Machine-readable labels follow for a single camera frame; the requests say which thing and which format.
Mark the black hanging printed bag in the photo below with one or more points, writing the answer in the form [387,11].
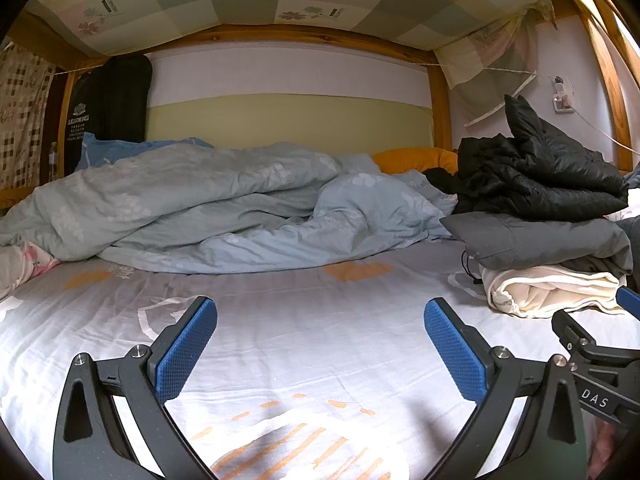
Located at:
[115,100]

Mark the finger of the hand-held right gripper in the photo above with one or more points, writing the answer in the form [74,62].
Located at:
[575,332]
[631,301]

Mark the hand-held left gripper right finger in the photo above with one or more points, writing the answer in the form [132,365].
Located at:
[452,350]

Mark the white wall socket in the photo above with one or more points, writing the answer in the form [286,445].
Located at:
[562,102]

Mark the folded white garment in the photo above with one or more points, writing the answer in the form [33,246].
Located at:
[540,290]

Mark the blue pillow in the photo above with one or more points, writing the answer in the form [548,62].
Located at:
[100,152]

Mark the crumpled black garment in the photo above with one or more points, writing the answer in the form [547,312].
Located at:
[475,160]

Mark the pink floral pillow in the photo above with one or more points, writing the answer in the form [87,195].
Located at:
[20,265]

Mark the brown checkered curtain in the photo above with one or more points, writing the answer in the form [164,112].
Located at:
[20,120]

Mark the clear plastic bottle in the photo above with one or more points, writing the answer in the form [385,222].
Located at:
[53,160]

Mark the wooden bunk bed frame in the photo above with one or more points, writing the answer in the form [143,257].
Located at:
[440,110]

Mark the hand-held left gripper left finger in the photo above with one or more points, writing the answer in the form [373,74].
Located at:
[187,350]

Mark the orange pillow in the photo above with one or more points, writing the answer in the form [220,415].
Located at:
[415,160]

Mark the folded grey garment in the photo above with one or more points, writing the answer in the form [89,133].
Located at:
[540,240]

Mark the pastel hanging cloth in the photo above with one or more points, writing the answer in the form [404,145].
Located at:
[480,60]

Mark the light blue floral duvet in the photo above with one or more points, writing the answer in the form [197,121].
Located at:
[200,200]

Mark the black down jacket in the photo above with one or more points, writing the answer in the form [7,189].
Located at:
[560,170]

